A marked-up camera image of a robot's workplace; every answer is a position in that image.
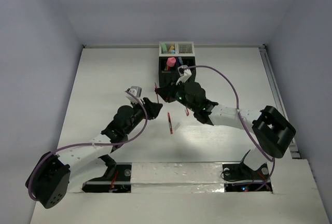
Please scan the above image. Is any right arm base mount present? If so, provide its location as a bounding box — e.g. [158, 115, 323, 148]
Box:
[220, 150, 272, 192]

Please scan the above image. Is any dark red gel pen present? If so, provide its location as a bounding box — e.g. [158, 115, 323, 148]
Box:
[167, 112, 173, 135]

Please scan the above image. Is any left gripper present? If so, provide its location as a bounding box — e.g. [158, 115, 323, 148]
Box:
[124, 97, 161, 135]

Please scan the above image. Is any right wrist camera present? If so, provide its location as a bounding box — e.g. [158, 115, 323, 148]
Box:
[176, 65, 192, 85]

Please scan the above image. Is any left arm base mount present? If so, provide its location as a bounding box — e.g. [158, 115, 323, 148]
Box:
[82, 155, 132, 193]

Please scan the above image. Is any white slotted organizer box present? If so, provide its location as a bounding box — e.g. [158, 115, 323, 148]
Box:
[159, 41, 195, 57]

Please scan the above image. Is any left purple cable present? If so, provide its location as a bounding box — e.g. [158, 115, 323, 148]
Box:
[27, 90, 148, 200]

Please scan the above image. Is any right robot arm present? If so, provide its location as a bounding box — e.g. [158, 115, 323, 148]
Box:
[155, 82, 296, 178]

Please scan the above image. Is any black slotted organizer box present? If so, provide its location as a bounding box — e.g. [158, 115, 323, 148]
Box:
[158, 56, 196, 87]

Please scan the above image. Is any purple ink pen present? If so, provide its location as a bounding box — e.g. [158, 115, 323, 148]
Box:
[178, 57, 183, 65]

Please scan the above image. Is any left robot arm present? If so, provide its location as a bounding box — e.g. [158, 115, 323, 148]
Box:
[25, 97, 163, 209]

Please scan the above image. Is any orange highlighter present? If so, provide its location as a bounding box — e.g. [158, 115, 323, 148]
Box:
[168, 46, 175, 53]

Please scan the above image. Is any pink capped marker bundle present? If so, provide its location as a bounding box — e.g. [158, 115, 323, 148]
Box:
[165, 57, 176, 71]

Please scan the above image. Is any green highlighter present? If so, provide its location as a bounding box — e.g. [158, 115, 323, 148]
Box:
[160, 43, 168, 54]

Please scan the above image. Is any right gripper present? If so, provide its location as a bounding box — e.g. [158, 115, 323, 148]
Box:
[156, 77, 197, 112]

